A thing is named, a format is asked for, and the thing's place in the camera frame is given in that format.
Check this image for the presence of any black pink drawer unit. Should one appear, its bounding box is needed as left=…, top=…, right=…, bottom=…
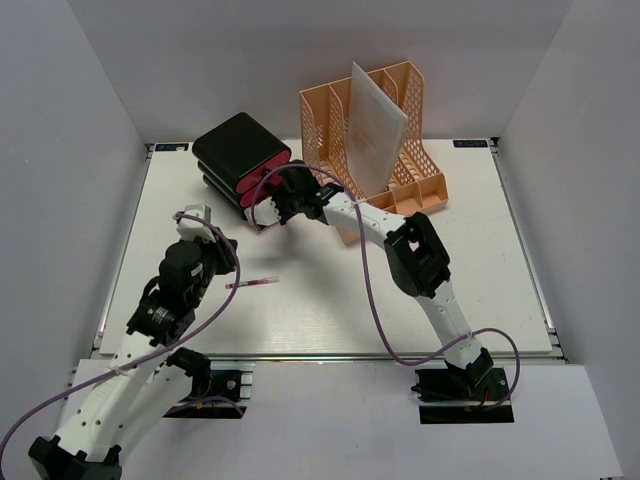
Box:
left=192, top=112, right=292, bottom=220

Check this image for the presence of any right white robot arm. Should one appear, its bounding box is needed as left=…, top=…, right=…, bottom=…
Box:
left=270, top=161, right=493, bottom=399

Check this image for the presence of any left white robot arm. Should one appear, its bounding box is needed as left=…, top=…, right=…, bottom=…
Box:
left=28, top=236, right=237, bottom=479

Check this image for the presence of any flat red gel pen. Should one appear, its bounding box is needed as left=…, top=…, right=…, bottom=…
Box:
left=225, top=276, right=279, bottom=290

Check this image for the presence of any orange plastic file organizer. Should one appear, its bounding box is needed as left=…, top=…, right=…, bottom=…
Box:
left=299, top=61, right=449, bottom=216

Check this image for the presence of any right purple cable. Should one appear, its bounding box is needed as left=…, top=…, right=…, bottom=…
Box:
left=251, top=164, right=524, bottom=414

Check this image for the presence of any purple cable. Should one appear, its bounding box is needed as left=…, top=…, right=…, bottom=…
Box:
left=0, top=212, right=241, bottom=461
left=251, top=164, right=524, bottom=414

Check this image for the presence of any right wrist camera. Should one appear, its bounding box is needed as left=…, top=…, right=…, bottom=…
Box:
left=244, top=198, right=281, bottom=231

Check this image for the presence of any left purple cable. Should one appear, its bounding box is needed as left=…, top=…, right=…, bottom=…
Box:
left=0, top=212, right=241, bottom=461

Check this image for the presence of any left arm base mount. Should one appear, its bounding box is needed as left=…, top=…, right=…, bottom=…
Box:
left=151, top=348, right=252, bottom=419

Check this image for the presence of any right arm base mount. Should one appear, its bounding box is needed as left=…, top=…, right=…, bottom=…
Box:
left=411, top=367, right=515, bottom=425

